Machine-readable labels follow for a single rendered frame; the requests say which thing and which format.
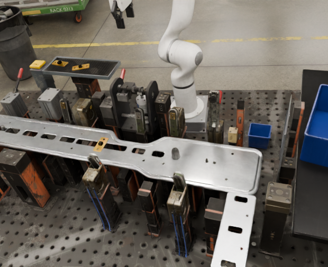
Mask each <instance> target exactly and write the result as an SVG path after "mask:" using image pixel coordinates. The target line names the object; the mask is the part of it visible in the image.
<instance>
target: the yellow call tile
mask: <svg viewBox="0 0 328 267"><path fill-rule="evenodd" d="M44 64H45V61H44V60H35V61H34V62H33V63H32V64H31V65H30V68H37V69H40V68H41V67H42V66H43V65H44Z"/></svg>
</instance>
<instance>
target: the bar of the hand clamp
mask: <svg viewBox="0 0 328 267"><path fill-rule="evenodd" d="M219 112H220V92H219V91H212V90H211V91H210V93H209V130H210V131H211V130H212V121H216V131H218V124H219Z"/></svg>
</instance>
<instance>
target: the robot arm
mask: <svg viewBox="0 0 328 267"><path fill-rule="evenodd" d="M109 3H110V8H111V14H112V15H113V17H114V19H115V20H116V25H117V28H118V29H125V24H124V18H122V13H123V11H124V10H125V11H126V16H127V17H134V10H133V3H132V0H109ZM194 5H195V0H173V1H172V13H171V19H170V22H169V25H168V27H167V29H166V31H165V33H164V35H163V36H162V38H161V40H160V42H159V44H158V55H159V57H160V58H161V59H162V60H163V61H165V62H167V63H171V64H174V65H177V66H179V67H177V68H175V69H174V70H173V71H172V73H171V82H172V88H173V92H174V97H175V100H174V101H173V102H172V104H171V106H170V107H171V108H173V107H174V106H176V107H182V108H184V112H185V119H192V118H195V117H197V116H198V115H200V114H201V113H202V111H203V109H204V103H203V101H202V100H201V99H200V98H198V97H197V96H196V88H195V80H194V71H195V69H196V68H197V67H198V66H199V64H200V63H201V62H202V60H203V53H202V50H201V48H200V47H199V46H197V45H196V44H193V43H190V42H186V41H182V40H179V35H180V33H181V31H182V30H184V29H186V28H187V27H188V26H189V25H190V23H191V21H192V18H193V13H194ZM117 8H120V10H117ZM117 12H119V13H120V14H119V15H118V14H117Z"/></svg>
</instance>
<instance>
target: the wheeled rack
mask: <svg viewBox="0 0 328 267"><path fill-rule="evenodd" d="M88 1H89V0H4V1H0V6H2V5H12V6H17V7H19V8H20V9H21V11H22V14H23V16H25V19H28V25H31V24H33V22H30V19H29V15H37V14H48V13H58V12H69V11H74V12H73V14H72V17H73V20H74V22H75V23H80V22H81V20H82V15H81V10H84V9H85V7H86V5H87V3H88ZM68 4H69V5H68ZM58 5H59V6H58ZM37 7H39V8H37ZM28 8H29V9H28Z"/></svg>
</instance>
